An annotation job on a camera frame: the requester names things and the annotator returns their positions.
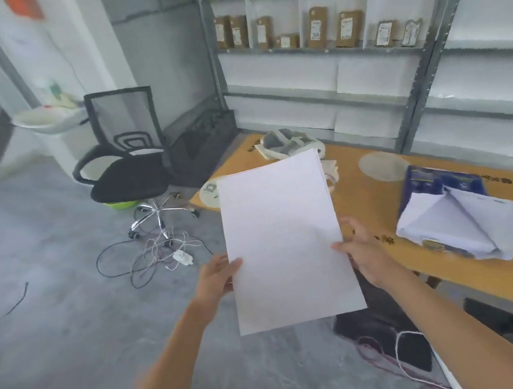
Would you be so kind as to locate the white headset with black visor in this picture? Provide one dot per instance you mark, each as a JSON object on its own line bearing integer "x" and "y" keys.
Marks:
{"x": 288, "y": 147}

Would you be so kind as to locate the large crumpled white tissue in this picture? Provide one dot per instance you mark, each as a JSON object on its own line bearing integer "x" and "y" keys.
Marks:
{"x": 331, "y": 172}

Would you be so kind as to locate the round white sticker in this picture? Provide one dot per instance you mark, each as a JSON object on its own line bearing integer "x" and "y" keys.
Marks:
{"x": 382, "y": 167}

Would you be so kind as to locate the black table frame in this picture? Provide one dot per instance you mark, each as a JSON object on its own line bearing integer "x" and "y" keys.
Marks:
{"x": 382, "y": 327}

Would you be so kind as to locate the person's right forearm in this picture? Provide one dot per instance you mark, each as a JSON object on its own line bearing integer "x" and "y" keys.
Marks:
{"x": 457, "y": 339}

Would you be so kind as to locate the person's left hand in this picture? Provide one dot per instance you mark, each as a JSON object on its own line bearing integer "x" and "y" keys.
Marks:
{"x": 213, "y": 285}

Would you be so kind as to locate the orange wall poster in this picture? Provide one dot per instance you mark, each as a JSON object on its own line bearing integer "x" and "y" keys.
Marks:
{"x": 24, "y": 6}

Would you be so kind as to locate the black mesh plastic crate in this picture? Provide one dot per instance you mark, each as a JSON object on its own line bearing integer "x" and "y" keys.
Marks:
{"x": 203, "y": 142}

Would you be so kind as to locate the black mesh office chair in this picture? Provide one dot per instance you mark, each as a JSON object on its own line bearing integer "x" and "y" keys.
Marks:
{"x": 129, "y": 179}

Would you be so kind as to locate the oval white printed sticker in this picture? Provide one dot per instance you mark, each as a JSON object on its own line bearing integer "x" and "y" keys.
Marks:
{"x": 210, "y": 194}

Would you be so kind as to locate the white paper stack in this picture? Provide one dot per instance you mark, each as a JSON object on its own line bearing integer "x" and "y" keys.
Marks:
{"x": 285, "y": 246}

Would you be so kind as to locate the white wash basin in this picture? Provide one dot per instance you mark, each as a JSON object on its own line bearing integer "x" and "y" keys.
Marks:
{"x": 48, "y": 120}

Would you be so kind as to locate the blue paper ream package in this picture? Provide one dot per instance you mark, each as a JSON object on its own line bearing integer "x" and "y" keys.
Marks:
{"x": 423, "y": 181}

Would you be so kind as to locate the grey metal shelf rack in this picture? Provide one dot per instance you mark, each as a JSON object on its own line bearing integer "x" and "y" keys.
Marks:
{"x": 419, "y": 86}

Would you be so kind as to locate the person's right hand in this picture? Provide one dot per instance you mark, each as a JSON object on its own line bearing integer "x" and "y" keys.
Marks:
{"x": 370, "y": 261}

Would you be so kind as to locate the row of brown packets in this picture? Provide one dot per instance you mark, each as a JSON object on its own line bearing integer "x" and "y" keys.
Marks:
{"x": 346, "y": 29}

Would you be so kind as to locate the white power adapter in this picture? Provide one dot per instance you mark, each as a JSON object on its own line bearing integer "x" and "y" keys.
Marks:
{"x": 183, "y": 258}

